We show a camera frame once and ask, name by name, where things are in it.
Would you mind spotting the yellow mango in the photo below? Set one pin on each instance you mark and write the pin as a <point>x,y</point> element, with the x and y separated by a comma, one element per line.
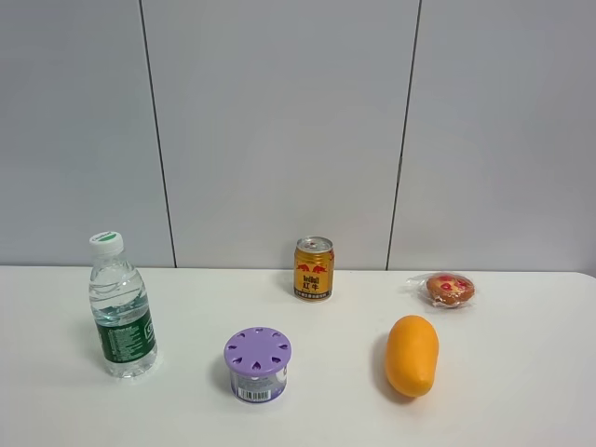
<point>412,352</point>

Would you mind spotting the gold red bull can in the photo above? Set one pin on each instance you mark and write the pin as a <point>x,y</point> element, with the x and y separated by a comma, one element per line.
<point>313,268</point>

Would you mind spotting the purple air freshener jar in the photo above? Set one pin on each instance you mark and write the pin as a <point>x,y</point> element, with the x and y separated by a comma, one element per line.
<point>257,359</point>

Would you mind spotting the wrapped fruit pastry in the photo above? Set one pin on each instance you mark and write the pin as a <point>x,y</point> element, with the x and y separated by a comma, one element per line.
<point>442,289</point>

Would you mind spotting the clear water bottle green label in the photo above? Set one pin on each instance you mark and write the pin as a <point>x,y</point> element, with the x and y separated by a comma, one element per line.
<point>120,308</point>

